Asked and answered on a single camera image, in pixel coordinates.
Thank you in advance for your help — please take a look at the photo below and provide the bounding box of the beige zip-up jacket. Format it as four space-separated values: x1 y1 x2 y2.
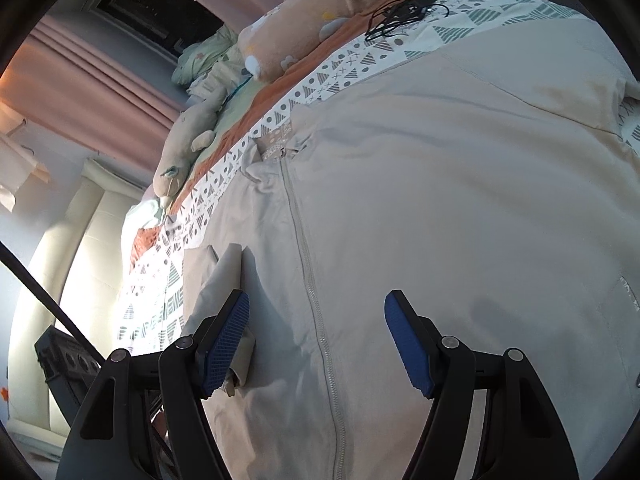
200 18 639 479

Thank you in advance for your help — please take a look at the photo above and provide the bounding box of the white geometric patterned bedspread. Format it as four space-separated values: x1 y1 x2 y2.
115 0 640 356

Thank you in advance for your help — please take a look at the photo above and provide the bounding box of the cream padded headboard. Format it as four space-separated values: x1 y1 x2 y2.
8 159 142 439

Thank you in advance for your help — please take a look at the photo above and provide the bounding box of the beige plush animal toy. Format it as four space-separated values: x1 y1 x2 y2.
153 87 227 198

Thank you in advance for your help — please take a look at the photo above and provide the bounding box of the light green bedding bundle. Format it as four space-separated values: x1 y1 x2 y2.
171 24 252 104

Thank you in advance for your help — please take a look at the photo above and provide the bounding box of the pink curtain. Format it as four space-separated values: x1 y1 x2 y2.
1 15 183 171

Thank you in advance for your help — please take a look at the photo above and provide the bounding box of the orange-brown plush pillow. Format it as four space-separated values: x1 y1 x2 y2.
238 0 380 82

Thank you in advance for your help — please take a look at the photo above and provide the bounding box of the black tangled cable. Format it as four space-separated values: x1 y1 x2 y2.
364 0 450 42

